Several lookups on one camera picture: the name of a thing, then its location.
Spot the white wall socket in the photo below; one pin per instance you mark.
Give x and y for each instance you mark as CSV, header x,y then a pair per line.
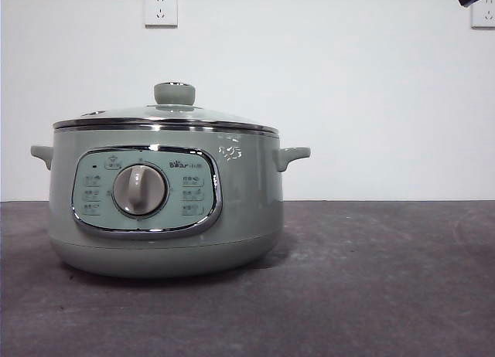
x,y
483,17
161,9

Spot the pale green electric cooking pot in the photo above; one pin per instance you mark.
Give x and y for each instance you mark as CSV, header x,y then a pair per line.
x,y
243,202

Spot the glass lid with green knob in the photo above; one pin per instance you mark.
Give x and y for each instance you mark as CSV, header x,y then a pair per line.
x,y
174,94

